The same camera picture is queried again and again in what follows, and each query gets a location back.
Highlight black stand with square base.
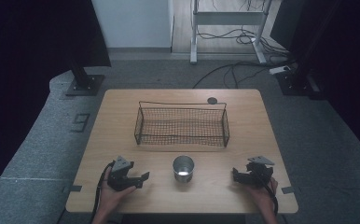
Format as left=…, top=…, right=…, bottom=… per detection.
left=64, top=59, right=106, bottom=97

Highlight silver metal cup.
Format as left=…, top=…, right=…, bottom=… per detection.
left=172, top=155, right=196, bottom=184

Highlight black stand with flat base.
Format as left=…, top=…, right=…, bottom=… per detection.
left=275, top=52, right=322, bottom=97

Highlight white metal desk frame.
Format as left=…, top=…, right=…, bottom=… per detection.
left=189, top=0, right=274, bottom=65

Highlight black floor cables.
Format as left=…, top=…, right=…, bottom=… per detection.
left=192, top=26, right=294, bottom=90

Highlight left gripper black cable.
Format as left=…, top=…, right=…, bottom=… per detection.
left=90, top=160, right=117, bottom=224

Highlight white power strip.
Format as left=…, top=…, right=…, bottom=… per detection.
left=269, top=64, right=292, bottom=76

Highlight black wire mesh basket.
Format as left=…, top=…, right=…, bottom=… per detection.
left=133, top=100, right=231, bottom=148

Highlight person's right hand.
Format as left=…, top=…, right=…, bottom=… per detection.
left=243, top=176, right=280, bottom=213

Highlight person's left hand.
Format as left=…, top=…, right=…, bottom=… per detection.
left=99, top=167, right=138, bottom=213

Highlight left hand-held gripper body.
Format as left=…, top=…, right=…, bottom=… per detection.
left=106, top=155, right=136, bottom=191

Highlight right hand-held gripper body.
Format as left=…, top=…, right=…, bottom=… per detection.
left=242, top=155, right=276, bottom=189

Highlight dark curtain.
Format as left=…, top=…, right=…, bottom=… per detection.
left=270, top=0, right=360, bottom=162
left=0, top=0, right=112, bottom=206

